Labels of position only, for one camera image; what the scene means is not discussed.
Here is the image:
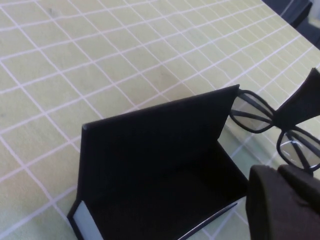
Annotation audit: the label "green white-checked tablecloth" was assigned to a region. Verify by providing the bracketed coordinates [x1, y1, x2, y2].
[0, 0, 320, 240]

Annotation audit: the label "black glasses case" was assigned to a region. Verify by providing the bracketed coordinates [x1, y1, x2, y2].
[67, 84, 251, 240]

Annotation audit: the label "dark grey background equipment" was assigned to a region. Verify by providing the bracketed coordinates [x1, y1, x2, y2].
[262, 0, 320, 51]

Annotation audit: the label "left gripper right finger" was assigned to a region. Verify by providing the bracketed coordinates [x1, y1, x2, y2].
[277, 164, 320, 209]

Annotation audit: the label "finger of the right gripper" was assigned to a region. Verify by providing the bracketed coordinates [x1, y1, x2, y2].
[272, 67, 320, 130]

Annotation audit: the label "black framed glasses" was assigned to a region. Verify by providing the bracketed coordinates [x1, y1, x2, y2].
[228, 89, 320, 176]

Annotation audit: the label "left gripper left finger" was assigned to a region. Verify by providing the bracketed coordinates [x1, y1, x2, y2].
[246, 163, 320, 240]

